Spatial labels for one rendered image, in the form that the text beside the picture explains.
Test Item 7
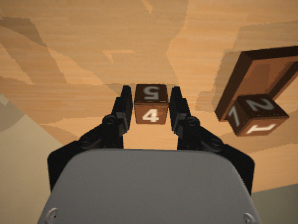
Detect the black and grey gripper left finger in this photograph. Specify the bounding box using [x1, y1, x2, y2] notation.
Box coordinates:
[47, 85, 133, 192]

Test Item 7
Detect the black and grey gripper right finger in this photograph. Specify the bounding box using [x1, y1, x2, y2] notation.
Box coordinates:
[169, 86, 255, 197]

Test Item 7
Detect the brown number cube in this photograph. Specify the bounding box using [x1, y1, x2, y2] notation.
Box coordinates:
[226, 94, 290, 137]
[134, 84, 169, 125]

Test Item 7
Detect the brown wooden tray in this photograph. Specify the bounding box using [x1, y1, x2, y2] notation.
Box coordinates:
[215, 46, 298, 122]

